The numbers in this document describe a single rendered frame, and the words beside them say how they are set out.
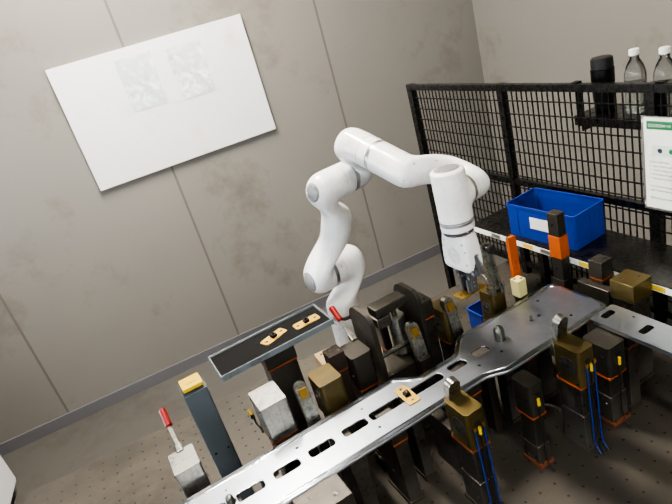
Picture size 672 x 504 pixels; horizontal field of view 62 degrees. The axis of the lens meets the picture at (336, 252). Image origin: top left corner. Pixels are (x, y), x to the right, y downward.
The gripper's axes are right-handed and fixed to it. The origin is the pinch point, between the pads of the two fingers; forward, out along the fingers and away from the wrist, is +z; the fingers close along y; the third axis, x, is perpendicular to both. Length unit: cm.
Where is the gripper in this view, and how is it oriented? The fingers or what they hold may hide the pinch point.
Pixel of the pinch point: (468, 283)
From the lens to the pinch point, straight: 150.3
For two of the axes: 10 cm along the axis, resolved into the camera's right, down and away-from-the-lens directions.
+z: 2.6, 8.8, 3.9
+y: 4.8, 2.3, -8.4
